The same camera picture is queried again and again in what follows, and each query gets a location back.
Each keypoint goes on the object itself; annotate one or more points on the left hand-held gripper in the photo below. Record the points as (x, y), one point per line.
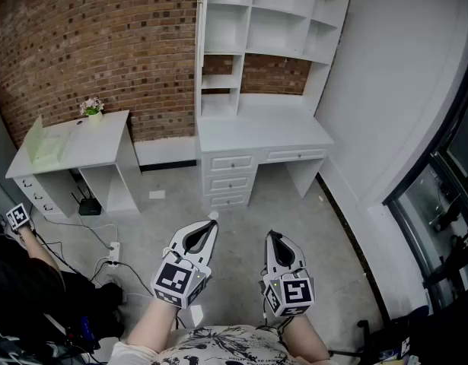
(172, 280)

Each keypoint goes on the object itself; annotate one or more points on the light green box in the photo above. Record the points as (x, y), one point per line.
(43, 143)

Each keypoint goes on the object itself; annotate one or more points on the black framed glass door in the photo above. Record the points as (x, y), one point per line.
(443, 204)

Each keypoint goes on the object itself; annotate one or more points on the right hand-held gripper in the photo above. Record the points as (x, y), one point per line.
(296, 293)

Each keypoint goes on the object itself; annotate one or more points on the white power strip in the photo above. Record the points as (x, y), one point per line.
(114, 250)

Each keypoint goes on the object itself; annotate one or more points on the person's right forearm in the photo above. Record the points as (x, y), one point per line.
(306, 337)

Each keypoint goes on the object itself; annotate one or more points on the black electronics pile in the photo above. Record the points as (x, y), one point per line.
(35, 348)

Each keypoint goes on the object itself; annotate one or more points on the white desk with shelf hutch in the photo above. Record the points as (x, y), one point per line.
(279, 25)

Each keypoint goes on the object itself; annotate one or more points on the small white side desk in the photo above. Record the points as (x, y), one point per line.
(93, 143)

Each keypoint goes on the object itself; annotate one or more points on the white paper sheet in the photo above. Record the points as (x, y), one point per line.
(157, 194)
(196, 316)

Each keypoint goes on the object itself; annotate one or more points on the black router with antennas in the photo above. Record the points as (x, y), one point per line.
(90, 207)

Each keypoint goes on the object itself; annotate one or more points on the person's left forearm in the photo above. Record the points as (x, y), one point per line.
(151, 325)

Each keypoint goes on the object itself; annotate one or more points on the person's patterned white shirt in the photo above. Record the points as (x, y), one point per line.
(218, 346)

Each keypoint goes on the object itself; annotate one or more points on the crumpled white paper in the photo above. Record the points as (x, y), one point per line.
(213, 215)

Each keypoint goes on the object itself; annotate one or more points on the pink flower plant pot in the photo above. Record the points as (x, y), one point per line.
(92, 109)

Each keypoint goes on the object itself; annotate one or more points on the white wall skirting panel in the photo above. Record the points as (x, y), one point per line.
(165, 152)

